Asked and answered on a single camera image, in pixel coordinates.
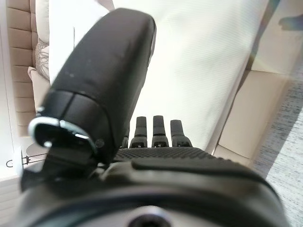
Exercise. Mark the white duvet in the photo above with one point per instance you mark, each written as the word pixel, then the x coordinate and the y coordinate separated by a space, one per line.
pixel 64 19

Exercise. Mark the padded bed frame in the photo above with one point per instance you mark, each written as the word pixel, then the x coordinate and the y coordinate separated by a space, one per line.
pixel 248 113

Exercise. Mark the grey patterned pillow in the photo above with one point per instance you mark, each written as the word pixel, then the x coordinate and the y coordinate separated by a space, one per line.
pixel 42 59

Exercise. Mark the bed with beige cover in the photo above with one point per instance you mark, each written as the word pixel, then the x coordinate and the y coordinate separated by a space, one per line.
pixel 201 71

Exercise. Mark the padded tufted headboard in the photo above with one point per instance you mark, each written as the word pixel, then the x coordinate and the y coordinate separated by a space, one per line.
pixel 21 59

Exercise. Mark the beige pillow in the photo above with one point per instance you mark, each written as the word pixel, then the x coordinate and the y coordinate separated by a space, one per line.
pixel 40 92
pixel 41 19

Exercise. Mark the grey floor rug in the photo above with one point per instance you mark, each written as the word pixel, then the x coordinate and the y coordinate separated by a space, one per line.
pixel 288 142

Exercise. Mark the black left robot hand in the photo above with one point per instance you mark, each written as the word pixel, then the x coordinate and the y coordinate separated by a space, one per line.
pixel 106 71

